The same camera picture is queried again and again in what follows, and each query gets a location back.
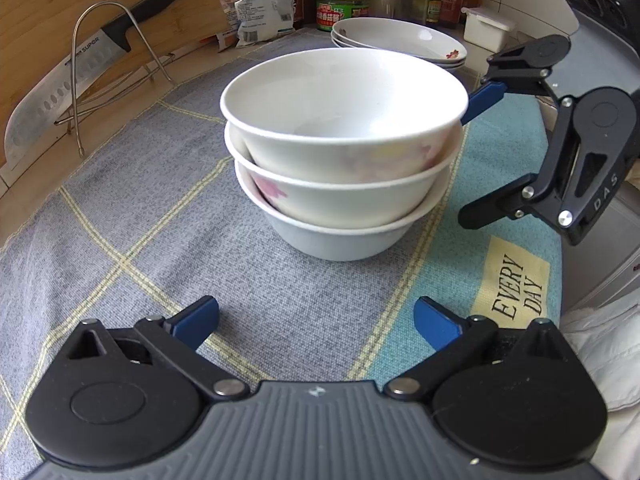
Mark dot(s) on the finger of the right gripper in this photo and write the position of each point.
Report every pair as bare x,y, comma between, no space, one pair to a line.
593,147
523,69

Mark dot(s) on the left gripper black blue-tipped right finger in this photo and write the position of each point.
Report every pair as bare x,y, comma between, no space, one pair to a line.
513,396

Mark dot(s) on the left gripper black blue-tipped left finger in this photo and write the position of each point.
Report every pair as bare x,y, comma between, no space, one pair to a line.
129,395

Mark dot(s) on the white plate with fruit print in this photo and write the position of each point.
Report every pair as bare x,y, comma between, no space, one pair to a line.
399,36

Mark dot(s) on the white ceramic bowl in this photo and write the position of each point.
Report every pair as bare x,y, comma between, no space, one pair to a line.
345,115

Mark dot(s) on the white plastic lidded box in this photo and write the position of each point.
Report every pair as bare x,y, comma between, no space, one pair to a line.
486,28

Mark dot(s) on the yellow-lid spice jar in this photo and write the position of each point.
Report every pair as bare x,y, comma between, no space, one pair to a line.
381,8

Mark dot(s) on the grey checked dish mat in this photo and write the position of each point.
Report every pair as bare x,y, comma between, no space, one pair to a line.
155,219

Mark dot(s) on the green-lid sauce jar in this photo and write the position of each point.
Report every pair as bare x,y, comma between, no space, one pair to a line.
329,12

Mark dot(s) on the bottom white bowl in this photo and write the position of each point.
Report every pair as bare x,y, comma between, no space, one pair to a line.
341,245

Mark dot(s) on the white blue-print bag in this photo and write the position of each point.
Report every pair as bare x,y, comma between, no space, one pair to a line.
263,20

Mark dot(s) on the bamboo cutting board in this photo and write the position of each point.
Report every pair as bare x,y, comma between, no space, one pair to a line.
37,34

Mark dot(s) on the metal wire board rack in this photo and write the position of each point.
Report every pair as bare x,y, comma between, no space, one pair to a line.
89,60

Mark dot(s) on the kitchen knife black handle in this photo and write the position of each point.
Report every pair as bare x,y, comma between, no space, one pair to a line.
59,89

